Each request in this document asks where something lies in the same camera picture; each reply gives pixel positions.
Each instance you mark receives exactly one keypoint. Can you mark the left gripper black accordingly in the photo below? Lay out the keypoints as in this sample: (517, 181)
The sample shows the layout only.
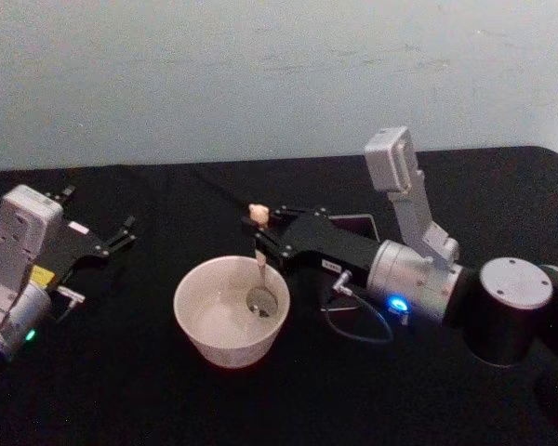
(79, 244)

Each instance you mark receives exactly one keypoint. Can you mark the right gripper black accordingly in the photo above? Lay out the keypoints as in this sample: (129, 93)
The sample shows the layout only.
(335, 248)

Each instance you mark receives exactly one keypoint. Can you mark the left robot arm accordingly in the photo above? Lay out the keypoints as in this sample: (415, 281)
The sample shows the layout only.
(21, 232)

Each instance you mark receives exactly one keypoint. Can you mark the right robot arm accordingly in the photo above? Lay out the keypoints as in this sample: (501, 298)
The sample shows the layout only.
(511, 297)

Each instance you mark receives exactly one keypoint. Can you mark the white round bowl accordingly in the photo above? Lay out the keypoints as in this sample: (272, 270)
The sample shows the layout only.
(223, 344)

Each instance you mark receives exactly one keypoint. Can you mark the black table cloth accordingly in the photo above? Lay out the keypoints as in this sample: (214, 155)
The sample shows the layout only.
(135, 399)

